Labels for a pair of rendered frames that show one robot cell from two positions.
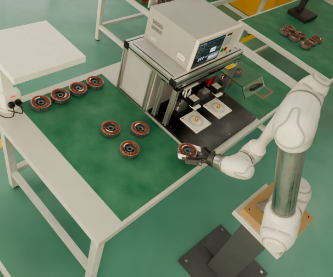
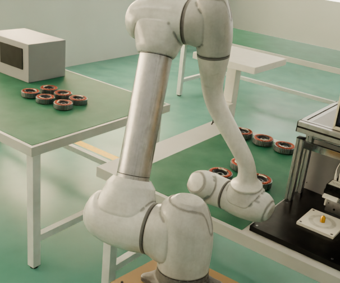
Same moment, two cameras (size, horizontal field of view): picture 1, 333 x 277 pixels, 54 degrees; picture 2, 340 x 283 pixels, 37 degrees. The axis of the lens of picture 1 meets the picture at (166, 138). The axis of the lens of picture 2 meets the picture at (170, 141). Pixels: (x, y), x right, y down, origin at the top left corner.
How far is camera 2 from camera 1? 2.33 m
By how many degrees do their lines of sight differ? 78
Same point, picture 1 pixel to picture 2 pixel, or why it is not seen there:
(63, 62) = (234, 62)
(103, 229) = (111, 167)
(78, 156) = (191, 154)
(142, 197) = (159, 186)
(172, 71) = (316, 119)
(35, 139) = (197, 137)
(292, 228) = (105, 188)
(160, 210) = not seen: outside the picture
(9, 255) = not seen: hidden behind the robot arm
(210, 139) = (297, 236)
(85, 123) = not seen: hidden behind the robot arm
